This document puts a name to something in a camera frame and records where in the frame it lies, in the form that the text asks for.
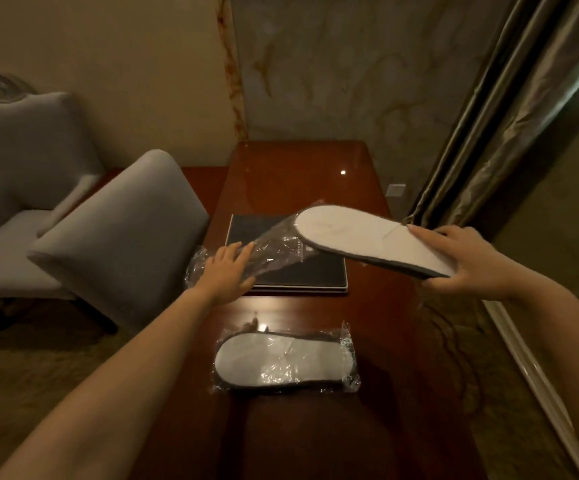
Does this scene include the person's left hand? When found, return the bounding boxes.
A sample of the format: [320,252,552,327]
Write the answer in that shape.
[191,240,258,307]

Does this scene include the person's right hand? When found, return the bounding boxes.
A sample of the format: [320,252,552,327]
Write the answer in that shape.
[407,224,531,303]

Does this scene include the person's left forearm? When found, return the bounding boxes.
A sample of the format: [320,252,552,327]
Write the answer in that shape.
[0,287,220,480]

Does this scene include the black folder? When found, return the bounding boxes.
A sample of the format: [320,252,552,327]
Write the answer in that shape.
[224,213,349,295]

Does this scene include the grey armless chair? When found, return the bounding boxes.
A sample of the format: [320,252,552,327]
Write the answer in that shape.
[27,149,210,335]

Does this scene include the olive satin curtain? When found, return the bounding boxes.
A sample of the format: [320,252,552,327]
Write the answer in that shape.
[408,0,579,241]

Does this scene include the grey armchair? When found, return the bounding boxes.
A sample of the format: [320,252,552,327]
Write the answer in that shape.
[0,72,106,331]

